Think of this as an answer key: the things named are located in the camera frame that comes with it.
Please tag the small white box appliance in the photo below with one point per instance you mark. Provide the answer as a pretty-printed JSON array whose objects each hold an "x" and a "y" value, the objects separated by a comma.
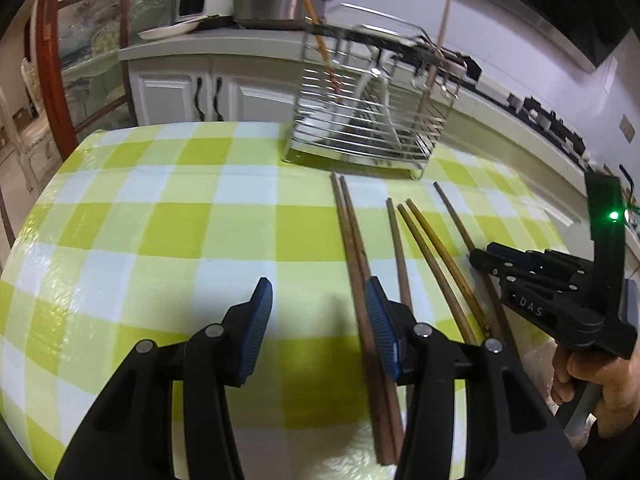
[{"x": 210, "y": 2}]

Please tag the black glass gas cooktop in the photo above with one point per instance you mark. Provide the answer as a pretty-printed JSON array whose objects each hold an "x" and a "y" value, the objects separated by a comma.
[{"x": 500, "y": 95}]

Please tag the green checkered tablecloth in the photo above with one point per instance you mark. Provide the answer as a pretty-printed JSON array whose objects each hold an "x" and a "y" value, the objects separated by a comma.
[{"x": 150, "y": 240}]

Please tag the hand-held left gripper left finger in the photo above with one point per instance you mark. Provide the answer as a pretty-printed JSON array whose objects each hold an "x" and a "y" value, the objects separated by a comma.
[{"x": 257, "y": 330}]

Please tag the person's right forearm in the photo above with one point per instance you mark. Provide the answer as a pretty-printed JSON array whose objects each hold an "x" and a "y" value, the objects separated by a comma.
[{"x": 615, "y": 460}]

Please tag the white ornate dining chair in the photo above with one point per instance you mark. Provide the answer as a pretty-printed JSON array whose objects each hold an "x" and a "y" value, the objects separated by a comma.
[{"x": 30, "y": 130}]

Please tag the small white soup spoon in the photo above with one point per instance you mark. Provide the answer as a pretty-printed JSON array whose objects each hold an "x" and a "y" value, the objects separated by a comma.
[{"x": 387, "y": 110}]

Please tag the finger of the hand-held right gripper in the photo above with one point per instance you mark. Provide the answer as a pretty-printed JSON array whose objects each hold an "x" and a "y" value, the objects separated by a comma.
[
  {"x": 550, "y": 260},
  {"x": 500, "y": 270}
]

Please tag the person's right hand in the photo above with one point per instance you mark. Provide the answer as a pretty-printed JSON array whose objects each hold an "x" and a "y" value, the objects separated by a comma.
[{"x": 615, "y": 385}]

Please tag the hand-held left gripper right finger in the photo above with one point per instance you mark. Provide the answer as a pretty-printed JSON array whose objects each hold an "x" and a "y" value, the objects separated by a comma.
[{"x": 382, "y": 330}]

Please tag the red framed glass sliding door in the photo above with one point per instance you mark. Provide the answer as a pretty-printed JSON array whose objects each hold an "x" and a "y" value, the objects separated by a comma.
[{"x": 50, "y": 60}]

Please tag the large white rice spoon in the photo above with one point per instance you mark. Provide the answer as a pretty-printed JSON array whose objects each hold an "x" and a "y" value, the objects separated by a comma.
[{"x": 320, "y": 125}]

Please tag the white kitchen base cabinet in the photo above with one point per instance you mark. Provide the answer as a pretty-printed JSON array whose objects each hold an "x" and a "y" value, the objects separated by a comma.
[{"x": 165, "y": 95}]

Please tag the wall socket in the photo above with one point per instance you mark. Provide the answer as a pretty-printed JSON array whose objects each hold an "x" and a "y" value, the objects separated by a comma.
[{"x": 627, "y": 129}]

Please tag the white plate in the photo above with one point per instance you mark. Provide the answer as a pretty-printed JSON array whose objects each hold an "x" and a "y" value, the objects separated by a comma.
[{"x": 165, "y": 30}]

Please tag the black burner grate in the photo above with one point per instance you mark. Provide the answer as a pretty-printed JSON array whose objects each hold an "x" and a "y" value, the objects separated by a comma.
[
  {"x": 470, "y": 67},
  {"x": 545, "y": 120}
]

